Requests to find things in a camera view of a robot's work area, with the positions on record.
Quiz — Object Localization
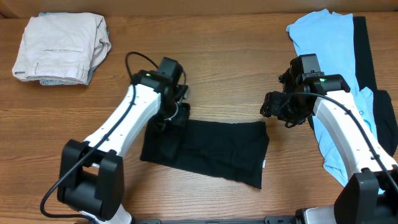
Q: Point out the black t-shirt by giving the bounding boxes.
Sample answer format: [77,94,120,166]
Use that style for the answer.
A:
[140,120,269,189]

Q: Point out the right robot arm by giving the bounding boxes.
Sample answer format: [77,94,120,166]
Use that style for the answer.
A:
[260,54,397,224]

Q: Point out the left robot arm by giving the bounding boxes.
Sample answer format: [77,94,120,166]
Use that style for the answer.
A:
[57,57,189,223]

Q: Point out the light blue printed t-shirt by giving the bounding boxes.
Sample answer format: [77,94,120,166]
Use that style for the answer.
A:
[286,9,377,186]

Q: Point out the black garment under pile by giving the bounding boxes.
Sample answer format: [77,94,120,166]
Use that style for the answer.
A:
[353,16,397,156]

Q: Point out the folded beige pants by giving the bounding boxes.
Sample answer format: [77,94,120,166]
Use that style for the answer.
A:
[12,12,112,85]

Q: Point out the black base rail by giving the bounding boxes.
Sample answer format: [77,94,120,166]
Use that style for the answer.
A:
[133,216,301,224]

